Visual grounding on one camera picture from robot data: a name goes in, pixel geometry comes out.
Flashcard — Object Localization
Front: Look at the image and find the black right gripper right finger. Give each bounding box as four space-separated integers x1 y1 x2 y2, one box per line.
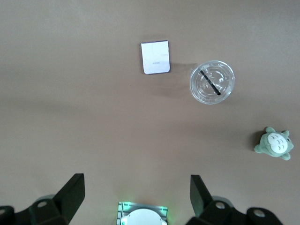
186 174 248 225

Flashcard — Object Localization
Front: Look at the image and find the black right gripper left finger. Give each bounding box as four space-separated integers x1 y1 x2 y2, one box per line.
13 173 85 225

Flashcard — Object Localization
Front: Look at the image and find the lilac flip phone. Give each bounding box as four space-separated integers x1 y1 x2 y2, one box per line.
141 40 172 75

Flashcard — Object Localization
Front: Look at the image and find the green grey plush toy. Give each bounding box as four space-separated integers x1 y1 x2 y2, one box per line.
254 126 294 161

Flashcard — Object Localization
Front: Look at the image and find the clear plastic cup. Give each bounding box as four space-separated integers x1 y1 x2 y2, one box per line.
189 60 235 105

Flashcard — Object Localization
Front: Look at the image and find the black drinking straw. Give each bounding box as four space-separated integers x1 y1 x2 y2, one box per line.
200 70 221 96

